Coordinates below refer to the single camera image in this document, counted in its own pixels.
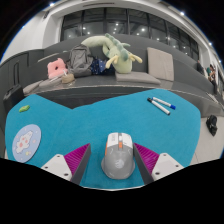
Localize small green eraser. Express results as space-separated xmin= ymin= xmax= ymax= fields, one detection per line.
xmin=18 ymin=104 xmax=31 ymax=113

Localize grey backpack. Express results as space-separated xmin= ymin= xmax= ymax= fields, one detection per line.
xmin=66 ymin=44 xmax=95 ymax=78

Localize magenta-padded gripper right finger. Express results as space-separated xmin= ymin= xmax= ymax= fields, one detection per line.
xmin=133 ymin=142 xmax=184 ymax=186

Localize small tan round item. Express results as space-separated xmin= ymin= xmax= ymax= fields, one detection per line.
xmin=60 ymin=73 xmax=75 ymax=84

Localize black suitcase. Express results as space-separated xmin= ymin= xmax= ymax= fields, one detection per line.
xmin=3 ymin=83 xmax=26 ymax=114

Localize person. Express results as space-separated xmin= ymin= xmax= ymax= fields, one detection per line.
xmin=195 ymin=59 xmax=205 ymax=75
xmin=207 ymin=63 xmax=219 ymax=94

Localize long green dragon plush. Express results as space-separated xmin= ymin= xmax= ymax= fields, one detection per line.
xmin=80 ymin=32 xmax=143 ymax=75

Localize ceiling lights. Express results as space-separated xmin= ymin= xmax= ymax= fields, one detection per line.
xmin=48 ymin=1 xmax=214 ymax=47

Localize dark blue patterned bag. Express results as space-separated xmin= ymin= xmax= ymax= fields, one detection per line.
xmin=89 ymin=58 xmax=115 ymax=76

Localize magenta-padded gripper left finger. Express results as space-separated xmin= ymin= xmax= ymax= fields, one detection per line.
xmin=40 ymin=143 xmax=92 ymax=186

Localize round pale blue mouse pad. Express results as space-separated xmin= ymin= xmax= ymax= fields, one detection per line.
xmin=11 ymin=123 xmax=42 ymax=164

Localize grey and white computer mouse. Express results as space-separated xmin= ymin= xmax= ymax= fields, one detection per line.
xmin=100 ymin=132 xmax=136 ymax=180

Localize round grey seat cushion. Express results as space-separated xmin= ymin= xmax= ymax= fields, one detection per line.
xmin=39 ymin=77 xmax=64 ymax=88

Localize black bag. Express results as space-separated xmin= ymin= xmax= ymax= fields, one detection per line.
xmin=205 ymin=114 xmax=219 ymax=137

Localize beige square cushion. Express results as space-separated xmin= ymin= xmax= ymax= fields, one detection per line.
xmin=146 ymin=46 xmax=175 ymax=82

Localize pink plush cushion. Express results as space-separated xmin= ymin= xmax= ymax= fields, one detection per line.
xmin=46 ymin=57 xmax=69 ymax=80

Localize white marker with blue cap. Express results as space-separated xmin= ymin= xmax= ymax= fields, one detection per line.
xmin=152 ymin=96 xmax=177 ymax=110

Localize white marker with black cap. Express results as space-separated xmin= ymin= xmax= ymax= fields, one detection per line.
xmin=147 ymin=97 xmax=171 ymax=116

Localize flat grey seat cushion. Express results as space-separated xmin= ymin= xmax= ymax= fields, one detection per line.
xmin=22 ymin=79 xmax=44 ymax=95
xmin=114 ymin=71 xmax=162 ymax=85

